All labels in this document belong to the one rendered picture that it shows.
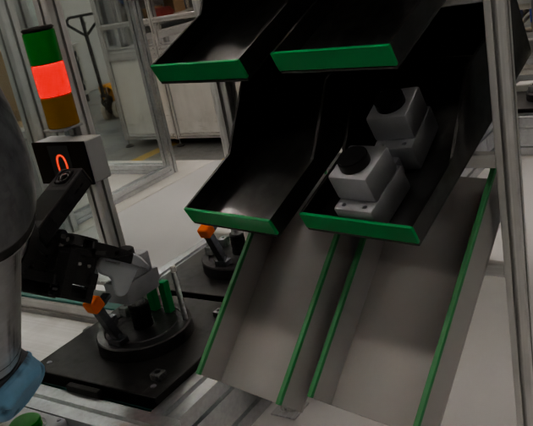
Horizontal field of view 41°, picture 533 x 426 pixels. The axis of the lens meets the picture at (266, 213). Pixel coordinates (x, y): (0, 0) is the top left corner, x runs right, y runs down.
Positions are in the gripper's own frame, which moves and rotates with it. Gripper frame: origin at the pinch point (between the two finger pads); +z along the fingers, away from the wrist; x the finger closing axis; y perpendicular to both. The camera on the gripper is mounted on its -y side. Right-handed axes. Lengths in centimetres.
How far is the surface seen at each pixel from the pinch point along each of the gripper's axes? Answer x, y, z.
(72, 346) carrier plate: -9.9, 13.4, 2.3
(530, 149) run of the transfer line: 26, -52, 106
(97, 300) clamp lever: 1.0, 6.5, -5.2
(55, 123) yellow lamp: -18.1, -19.7, -3.3
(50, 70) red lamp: -17.0, -26.7, -7.3
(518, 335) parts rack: 52, 3, 6
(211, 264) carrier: -2.3, -3.4, 21.7
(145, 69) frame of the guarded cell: -81, -68, 75
